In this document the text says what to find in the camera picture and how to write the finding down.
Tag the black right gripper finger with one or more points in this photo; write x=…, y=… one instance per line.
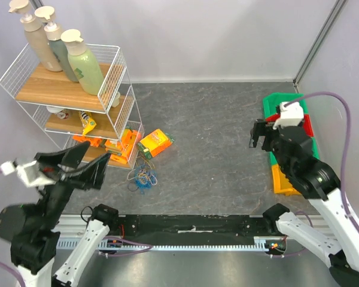
x=253, y=136
x=266, y=146

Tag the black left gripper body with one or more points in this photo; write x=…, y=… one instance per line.
x=58, y=174

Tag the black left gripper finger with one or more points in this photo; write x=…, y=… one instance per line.
x=70, y=157
x=89, y=176

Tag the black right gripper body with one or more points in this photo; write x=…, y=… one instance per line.
x=267, y=137

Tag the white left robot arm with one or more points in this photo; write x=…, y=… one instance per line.
x=30, y=228

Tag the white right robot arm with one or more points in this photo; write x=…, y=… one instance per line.
x=317, y=182

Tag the lower green storage bin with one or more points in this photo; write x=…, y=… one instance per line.
x=315, y=151

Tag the yellow snack bag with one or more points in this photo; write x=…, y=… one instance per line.
x=87, y=121

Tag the orange boxes on shelf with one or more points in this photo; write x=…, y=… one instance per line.
x=120, y=150

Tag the yellow storage bin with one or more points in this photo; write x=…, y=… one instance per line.
x=281, y=184

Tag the red storage bin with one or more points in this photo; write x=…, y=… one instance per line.
x=306, y=123

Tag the white cup on shelf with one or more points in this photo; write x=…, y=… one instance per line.
x=61, y=113

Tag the orange yellow crayon box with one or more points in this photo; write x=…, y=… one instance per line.
x=154, y=143

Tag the light green pump bottle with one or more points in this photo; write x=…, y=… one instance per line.
x=83, y=62

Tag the grey-green pump bottle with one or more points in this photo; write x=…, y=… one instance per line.
x=54, y=31

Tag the beige pump bottle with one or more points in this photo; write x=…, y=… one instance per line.
x=35, y=34

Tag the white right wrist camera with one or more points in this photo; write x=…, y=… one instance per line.
x=291, y=114

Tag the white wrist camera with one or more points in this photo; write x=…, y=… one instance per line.
x=291, y=114
x=28, y=173

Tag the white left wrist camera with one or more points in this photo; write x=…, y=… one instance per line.
x=28, y=173

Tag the grey cable duct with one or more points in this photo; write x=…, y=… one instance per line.
x=259, y=245

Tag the white wire shelf rack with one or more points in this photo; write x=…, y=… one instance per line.
x=114, y=108

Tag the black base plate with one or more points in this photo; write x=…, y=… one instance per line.
x=193, y=229

